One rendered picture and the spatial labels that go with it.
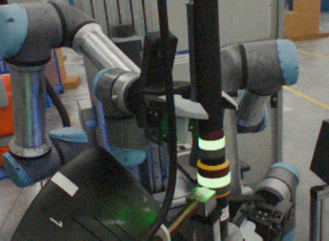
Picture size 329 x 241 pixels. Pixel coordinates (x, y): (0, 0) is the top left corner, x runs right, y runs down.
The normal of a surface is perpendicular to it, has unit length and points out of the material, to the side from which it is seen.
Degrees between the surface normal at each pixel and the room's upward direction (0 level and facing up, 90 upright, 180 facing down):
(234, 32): 89
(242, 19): 89
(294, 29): 90
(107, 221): 49
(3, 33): 83
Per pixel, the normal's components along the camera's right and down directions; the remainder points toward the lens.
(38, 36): 0.72, 0.37
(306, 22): 0.12, 0.29
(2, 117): 0.56, 0.20
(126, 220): 0.57, -0.59
